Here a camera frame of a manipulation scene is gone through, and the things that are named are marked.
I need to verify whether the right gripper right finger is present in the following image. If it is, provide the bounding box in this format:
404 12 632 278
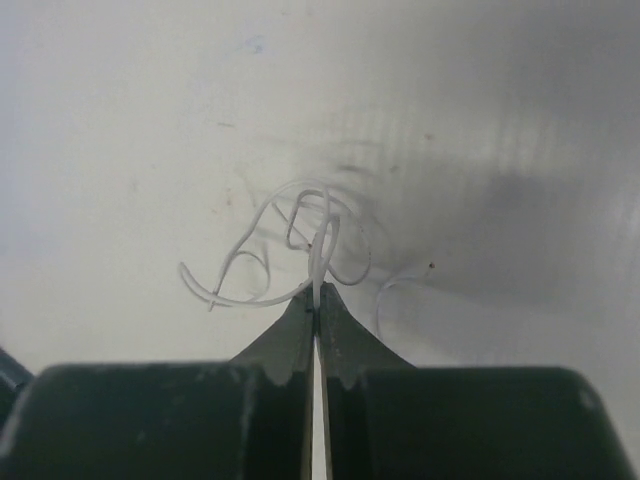
317 283 636 479

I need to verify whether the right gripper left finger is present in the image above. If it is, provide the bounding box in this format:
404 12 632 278
1 292 314 479

